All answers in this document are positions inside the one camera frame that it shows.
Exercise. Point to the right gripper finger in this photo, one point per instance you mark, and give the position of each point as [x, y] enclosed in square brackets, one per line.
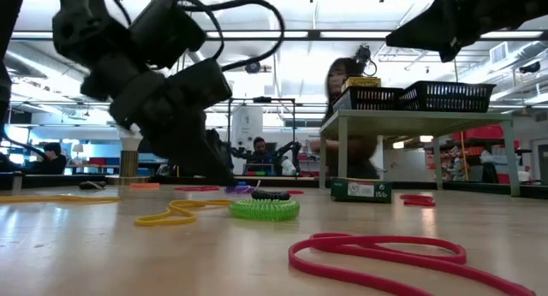
[428, 20]
[428, 37]

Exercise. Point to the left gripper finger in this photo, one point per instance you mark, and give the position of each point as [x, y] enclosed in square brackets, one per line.
[175, 148]
[205, 137]

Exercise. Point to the red rubber band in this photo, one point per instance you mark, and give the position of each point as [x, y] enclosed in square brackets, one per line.
[293, 255]
[197, 188]
[411, 197]
[296, 192]

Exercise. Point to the black plastic mesh basket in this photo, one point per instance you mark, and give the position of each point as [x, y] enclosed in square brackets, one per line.
[471, 99]
[368, 101]

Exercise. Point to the yellow green Crayola crayon box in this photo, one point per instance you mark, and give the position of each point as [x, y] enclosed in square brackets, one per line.
[361, 83]

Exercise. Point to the black spiral coil band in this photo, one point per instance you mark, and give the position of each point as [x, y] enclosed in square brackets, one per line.
[270, 195]

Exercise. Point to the yellow rubber band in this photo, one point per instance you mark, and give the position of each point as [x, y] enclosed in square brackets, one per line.
[85, 199]
[141, 222]

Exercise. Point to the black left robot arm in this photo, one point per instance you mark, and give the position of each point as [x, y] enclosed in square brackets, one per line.
[85, 31]

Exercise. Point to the black background robot arm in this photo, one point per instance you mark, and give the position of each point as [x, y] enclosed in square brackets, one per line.
[242, 152]
[291, 150]

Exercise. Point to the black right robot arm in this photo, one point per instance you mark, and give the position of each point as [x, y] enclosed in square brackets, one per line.
[533, 5]

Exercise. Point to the small white desk lamp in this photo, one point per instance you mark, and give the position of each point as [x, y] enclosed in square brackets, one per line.
[78, 148]

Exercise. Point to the white pillar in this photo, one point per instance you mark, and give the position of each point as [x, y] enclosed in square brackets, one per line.
[247, 125]

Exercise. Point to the white ceiling air vent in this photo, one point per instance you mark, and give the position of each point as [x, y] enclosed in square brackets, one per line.
[498, 53]

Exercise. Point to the orange rubber band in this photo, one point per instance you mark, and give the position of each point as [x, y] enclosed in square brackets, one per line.
[144, 186]

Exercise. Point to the lamp with white globe bulb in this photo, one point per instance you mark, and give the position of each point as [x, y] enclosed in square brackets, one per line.
[128, 163]

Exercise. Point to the person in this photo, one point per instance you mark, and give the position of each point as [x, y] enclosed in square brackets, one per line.
[53, 159]
[259, 144]
[355, 155]

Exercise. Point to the purple spiral coil band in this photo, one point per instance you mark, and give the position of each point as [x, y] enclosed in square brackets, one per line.
[240, 189]

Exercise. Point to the black ceiling-hung device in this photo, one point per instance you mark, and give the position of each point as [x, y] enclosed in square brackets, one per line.
[363, 54]

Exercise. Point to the pale green metal riser shelf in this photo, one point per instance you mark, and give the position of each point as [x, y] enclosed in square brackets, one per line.
[411, 116]

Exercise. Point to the green spiral coil band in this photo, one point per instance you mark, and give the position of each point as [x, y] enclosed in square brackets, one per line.
[264, 210]

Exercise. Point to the red storage bins rack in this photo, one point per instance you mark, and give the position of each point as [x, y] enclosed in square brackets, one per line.
[479, 132]

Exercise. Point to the overhead bar with light strips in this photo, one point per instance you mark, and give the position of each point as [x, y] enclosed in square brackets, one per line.
[314, 35]

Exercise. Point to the Crayola box with blue print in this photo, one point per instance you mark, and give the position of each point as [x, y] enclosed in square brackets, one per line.
[342, 193]

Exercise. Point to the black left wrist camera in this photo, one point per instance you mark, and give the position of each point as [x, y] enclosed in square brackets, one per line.
[201, 84]

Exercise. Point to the black background station frame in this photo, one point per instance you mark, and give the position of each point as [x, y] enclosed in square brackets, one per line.
[261, 99]

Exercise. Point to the black overhead camera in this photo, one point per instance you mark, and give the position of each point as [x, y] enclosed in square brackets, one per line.
[253, 67]

